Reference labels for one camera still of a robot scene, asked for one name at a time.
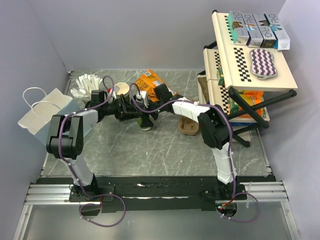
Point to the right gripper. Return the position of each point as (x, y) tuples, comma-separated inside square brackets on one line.
[(145, 121)]

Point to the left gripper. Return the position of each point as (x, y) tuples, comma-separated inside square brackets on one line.
[(124, 111)]

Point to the blue white paper bag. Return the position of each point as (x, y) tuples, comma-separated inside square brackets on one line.
[(37, 119)]

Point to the green paper coffee cup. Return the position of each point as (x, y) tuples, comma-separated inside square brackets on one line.
[(144, 123)]

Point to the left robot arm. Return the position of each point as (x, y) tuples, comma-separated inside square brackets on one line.
[(65, 138)]

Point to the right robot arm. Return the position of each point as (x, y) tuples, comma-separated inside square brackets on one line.
[(213, 124)]

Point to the stack of green paper cups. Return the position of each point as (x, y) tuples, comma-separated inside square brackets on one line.
[(122, 88)]

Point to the orange snack bag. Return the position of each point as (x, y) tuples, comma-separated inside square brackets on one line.
[(148, 81)]

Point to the brown cardboard cup carrier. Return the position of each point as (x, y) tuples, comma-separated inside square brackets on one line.
[(187, 126)]

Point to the white wrapped straws bundle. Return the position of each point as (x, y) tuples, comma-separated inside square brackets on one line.
[(86, 83)]

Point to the brown snack bag on shelf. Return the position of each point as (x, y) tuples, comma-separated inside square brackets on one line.
[(202, 80)]

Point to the green small box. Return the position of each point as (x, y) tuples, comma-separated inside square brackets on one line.
[(220, 76)]

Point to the beige black shelf rack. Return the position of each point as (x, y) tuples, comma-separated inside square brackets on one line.
[(235, 63)]

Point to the orange chip bag on shelf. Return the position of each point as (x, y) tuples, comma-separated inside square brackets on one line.
[(253, 98)]

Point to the pink black striped sponge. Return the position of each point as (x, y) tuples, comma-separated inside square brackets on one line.
[(262, 64)]

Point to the teal silver box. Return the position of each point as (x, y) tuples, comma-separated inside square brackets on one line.
[(239, 32)]

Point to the silver blue box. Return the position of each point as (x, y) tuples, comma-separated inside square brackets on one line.
[(255, 37)]

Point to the black silver box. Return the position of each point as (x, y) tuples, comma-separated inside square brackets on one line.
[(269, 38)]

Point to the white blue box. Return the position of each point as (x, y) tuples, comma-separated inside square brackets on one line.
[(283, 42)]

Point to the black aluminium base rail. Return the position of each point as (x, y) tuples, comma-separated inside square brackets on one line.
[(147, 193)]

